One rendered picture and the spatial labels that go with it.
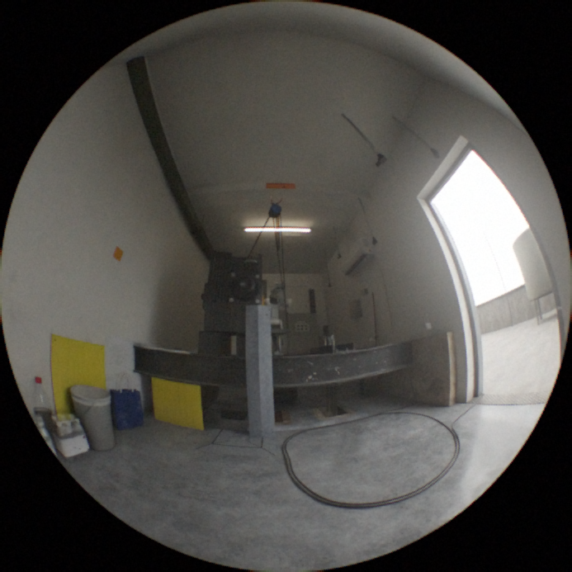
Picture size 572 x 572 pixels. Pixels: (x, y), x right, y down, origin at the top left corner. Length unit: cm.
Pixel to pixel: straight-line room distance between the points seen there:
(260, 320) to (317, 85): 232
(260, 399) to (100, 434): 113
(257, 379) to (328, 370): 60
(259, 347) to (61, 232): 160
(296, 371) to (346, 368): 43
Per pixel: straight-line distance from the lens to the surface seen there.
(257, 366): 136
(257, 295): 158
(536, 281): 571
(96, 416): 127
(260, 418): 145
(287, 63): 218
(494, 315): 861
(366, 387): 257
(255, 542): 82
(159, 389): 178
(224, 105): 228
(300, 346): 461
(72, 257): 144
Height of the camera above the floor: 71
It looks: 21 degrees up
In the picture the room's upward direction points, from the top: 2 degrees counter-clockwise
